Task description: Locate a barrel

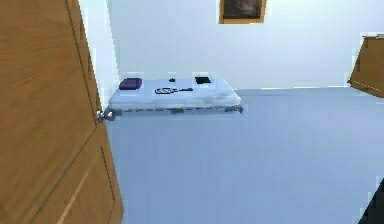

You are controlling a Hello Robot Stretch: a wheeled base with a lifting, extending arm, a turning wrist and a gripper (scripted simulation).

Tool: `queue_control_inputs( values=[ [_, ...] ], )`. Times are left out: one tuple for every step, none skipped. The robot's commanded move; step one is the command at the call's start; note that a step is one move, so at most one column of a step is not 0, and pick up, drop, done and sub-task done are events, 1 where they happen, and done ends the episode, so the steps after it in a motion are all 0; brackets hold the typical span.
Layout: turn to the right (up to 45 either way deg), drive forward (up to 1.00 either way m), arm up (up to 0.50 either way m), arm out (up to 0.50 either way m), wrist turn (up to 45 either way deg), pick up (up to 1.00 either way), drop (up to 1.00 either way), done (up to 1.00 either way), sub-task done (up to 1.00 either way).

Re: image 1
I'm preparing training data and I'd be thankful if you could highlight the pale blue bed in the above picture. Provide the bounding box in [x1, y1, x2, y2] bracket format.
[107, 77, 244, 122]

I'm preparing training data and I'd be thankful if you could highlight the purple pillow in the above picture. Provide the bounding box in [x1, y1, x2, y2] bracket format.
[118, 77, 143, 91]

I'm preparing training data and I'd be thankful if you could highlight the wood framed dark picture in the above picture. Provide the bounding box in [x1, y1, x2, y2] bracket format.
[218, 0, 268, 25]

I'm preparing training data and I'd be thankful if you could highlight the brown wooden room door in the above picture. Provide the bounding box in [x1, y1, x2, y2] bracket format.
[0, 0, 125, 224]

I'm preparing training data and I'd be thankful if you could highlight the brown wooden cupboard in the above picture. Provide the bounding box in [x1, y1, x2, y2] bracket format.
[347, 33, 384, 99]

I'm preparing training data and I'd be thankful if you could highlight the black furniture corner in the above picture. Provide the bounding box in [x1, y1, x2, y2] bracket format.
[357, 177, 384, 224]

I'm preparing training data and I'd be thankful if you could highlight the grey metal door handle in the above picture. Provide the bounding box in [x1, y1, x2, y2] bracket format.
[96, 107, 116, 124]

